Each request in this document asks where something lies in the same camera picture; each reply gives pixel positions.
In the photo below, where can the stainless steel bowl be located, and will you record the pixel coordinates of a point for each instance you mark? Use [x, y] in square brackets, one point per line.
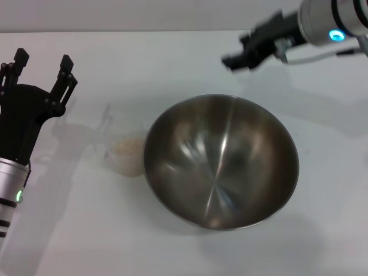
[221, 164]

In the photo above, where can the rice grains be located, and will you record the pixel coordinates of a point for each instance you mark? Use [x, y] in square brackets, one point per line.
[128, 149]

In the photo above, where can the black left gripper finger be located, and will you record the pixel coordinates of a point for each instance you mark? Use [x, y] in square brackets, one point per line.
[15, 64]
[65, 79]

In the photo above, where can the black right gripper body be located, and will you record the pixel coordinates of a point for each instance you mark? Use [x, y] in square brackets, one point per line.
[273, 34]

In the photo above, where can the clear plastic measuring cup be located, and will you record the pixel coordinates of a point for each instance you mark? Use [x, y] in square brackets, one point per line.
[126, 155]

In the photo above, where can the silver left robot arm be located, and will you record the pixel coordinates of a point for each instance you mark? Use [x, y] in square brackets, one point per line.
[11, 189]

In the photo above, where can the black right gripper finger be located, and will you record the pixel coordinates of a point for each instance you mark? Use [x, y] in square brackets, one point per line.
[245, 38]
[235, 60]

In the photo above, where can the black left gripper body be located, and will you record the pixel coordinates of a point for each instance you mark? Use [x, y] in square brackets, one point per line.
[20, 120]

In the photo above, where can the grey right wrist camera bracket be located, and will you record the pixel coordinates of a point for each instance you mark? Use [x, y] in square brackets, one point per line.
[283, 49]

